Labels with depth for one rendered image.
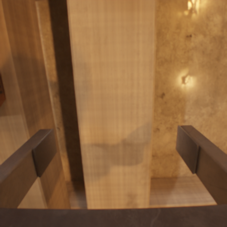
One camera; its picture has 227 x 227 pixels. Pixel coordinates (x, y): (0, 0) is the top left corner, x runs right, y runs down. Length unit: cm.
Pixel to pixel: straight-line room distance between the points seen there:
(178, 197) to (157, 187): 6
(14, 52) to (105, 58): 12
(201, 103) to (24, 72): 40
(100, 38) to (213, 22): 32
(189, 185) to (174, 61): 33
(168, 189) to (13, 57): 45
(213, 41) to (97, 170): 38
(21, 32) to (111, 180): 25
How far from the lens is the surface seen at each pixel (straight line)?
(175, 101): 44
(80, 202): 47
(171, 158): 50
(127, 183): 27
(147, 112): 21
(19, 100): 24
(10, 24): 25
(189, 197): 49
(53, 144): 17
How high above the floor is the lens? 40
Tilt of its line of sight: 73 degrees down
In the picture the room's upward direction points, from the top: 178 degrees counter-clockwise
